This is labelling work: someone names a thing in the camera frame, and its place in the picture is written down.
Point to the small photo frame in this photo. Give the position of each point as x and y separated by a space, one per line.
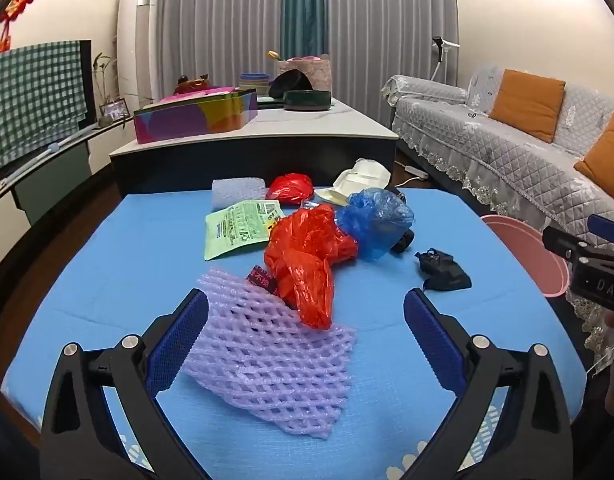
113 110

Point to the grey quilted sofa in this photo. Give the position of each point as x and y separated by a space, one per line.
512 160

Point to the blue plastic bag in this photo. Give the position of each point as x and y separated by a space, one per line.
374 220

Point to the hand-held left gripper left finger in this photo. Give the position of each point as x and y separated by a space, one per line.
182 340

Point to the white-top coffee table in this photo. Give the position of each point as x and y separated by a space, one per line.
297 125

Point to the large purple foam net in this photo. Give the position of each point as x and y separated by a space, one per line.
267 360

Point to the orange cushion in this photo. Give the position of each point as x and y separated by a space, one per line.
527 105
607 155

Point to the grey curtain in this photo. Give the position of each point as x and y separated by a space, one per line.
212 20

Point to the green round tin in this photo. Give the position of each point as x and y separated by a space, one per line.
307 100

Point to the black bag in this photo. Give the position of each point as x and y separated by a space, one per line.
444 270

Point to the green foil packet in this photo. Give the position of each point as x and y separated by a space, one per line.
237 227

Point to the television stand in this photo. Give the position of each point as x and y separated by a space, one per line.
52 170

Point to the white standing air conditioner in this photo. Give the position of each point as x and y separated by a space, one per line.
137 35

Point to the white floor lamp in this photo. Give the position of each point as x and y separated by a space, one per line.
439 45

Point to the small red plastic bag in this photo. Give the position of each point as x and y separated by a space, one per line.
289 187

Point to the colourful gift box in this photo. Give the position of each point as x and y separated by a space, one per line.
187 120

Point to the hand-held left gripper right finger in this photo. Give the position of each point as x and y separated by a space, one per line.
432 340

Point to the green checked cloth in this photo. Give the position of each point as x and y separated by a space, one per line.
32 100

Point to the pink lace basket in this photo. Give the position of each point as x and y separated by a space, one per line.
317 75

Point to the blue table mat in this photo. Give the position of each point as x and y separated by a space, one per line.
112 260

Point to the large red plastic bag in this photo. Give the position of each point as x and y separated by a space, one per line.
307 260

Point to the teal curtain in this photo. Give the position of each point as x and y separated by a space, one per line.
304 5

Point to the green bamboo plant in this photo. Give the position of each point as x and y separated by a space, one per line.
103 67

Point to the black television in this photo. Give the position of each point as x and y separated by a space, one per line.
88 80

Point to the pink waste bin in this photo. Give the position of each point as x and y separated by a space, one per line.
527 255

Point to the white power strip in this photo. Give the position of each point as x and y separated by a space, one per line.
417 171

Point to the dark red wrapper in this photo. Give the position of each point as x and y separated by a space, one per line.
262 279

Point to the stack of bowls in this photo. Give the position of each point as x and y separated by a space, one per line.
254 84

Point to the yellow flower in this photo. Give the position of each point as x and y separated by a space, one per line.
273 55

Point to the red teapot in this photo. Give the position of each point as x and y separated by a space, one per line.
192 85

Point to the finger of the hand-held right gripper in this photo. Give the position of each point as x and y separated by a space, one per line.
562 242
607 227

